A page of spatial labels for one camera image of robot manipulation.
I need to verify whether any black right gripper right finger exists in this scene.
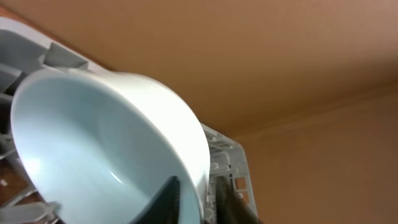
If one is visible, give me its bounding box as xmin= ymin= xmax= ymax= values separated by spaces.
xmin=215 ymin=176 xmax=264 ymax=224

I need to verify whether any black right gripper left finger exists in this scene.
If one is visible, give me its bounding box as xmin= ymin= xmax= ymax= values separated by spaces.
xmin=129 ymin=176 xmax=180 ymax=224

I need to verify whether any light blue bowl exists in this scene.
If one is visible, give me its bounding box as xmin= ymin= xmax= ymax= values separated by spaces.
xmin=11 ymin=69 xmax=210 ymax=223

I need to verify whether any grey dishwasher rack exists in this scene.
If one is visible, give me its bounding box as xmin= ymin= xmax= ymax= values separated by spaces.
xmin=1 ymin=17 xmax=257 ymax=223

